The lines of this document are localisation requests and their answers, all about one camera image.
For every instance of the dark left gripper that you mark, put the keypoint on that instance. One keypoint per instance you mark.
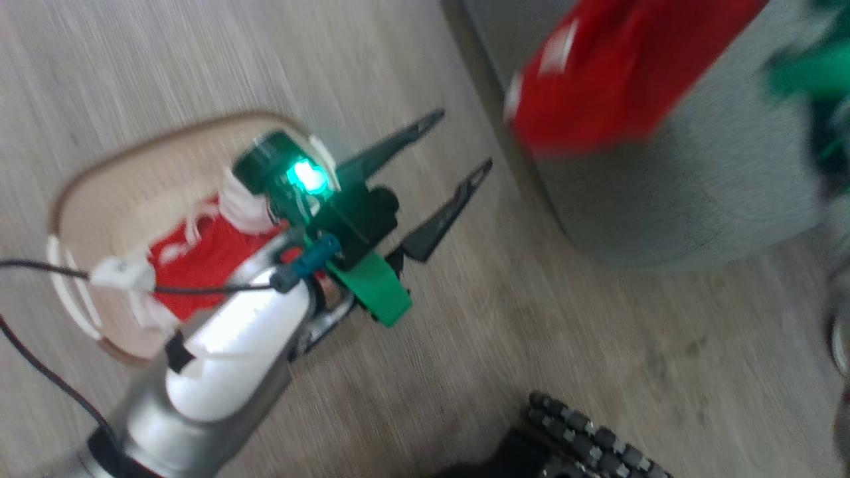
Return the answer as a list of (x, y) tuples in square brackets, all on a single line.
[(345, 219)]

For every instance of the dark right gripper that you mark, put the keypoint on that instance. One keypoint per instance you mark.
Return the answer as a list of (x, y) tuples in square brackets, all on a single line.
[(830, 146)]

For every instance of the red white garment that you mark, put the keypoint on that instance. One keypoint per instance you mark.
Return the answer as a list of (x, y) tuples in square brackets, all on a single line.
[(199, 259), (611, 73)]

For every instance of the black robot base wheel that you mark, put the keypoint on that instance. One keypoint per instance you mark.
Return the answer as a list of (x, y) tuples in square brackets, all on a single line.
[(591, 435)]

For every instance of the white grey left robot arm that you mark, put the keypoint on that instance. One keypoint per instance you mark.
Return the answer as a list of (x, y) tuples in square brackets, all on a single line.
[(232, 345)]

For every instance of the cream plastic laundry basket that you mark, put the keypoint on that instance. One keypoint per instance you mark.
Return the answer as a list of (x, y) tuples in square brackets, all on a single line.
[(133, 186)]

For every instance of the grey fabric sofa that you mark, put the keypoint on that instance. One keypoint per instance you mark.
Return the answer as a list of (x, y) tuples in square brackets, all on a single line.
[(697, 179)]

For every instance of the green right wrist camera mount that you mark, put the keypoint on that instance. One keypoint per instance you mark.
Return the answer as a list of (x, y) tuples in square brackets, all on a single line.
[(810, 73)]

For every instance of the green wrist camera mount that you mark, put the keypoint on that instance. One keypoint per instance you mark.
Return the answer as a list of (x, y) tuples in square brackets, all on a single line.
[(378, 289), (810, 73)]

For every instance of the green left wrist camera mount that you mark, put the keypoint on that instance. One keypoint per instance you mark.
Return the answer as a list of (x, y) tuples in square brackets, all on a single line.
[(378, 289)]

